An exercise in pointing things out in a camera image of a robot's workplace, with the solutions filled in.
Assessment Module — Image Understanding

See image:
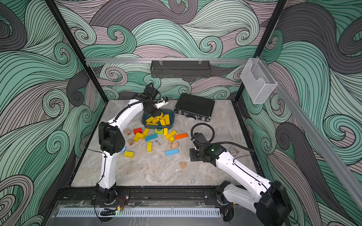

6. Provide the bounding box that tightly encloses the yellow long block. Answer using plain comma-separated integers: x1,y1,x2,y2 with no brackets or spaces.
165,130,177,139
164,115,171,126
160,119,166,126

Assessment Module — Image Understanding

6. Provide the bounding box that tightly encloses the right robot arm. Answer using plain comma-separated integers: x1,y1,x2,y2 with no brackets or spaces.
190,133,292,226

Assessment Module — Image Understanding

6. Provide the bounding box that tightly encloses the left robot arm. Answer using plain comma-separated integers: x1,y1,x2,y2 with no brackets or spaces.
96,82,168,204

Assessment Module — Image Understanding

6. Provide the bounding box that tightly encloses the teal plastic bin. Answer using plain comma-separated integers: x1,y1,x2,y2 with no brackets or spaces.
141,109,175,130

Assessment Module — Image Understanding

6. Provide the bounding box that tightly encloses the orange long block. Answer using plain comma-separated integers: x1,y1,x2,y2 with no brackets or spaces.
175,133,188,140

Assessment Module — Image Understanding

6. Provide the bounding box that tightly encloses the natural wood arch block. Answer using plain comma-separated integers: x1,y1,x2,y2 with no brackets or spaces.
169,142,179,149

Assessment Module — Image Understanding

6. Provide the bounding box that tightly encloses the light blue long block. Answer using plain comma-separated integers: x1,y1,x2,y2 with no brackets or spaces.
165,148,179,156

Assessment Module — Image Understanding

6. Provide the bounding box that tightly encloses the playing card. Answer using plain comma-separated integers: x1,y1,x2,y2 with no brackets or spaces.
228,146,240,158

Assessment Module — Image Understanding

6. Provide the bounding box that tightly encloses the yellow block beside red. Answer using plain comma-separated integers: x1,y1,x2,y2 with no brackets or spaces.
143,128,150,137

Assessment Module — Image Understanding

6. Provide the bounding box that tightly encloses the green arch block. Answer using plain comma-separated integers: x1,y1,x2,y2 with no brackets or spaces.
155,129,164,135

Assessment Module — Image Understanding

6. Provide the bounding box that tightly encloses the teal long block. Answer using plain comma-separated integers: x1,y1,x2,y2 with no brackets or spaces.
145,134,158,142

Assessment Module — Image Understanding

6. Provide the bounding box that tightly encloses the yellow arch block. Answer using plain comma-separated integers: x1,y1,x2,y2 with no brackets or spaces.
133,133,145,142

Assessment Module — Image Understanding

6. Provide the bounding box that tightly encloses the lettered wood cube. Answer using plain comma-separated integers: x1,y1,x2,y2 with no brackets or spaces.
124,129,131,136
127,139,135,146

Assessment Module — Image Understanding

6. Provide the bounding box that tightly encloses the black hard case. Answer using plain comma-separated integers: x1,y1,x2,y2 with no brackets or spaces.
174,94,215,121

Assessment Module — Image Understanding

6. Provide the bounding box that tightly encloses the clear acrylic holder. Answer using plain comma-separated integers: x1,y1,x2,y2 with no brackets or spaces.
240,58,277,104

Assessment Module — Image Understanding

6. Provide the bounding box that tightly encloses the black wall tray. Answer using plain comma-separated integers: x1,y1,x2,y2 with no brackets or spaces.
150,60,211,79

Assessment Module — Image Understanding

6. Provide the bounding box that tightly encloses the white slotted cable duct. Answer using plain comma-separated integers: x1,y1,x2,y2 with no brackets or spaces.
56,207,221,218

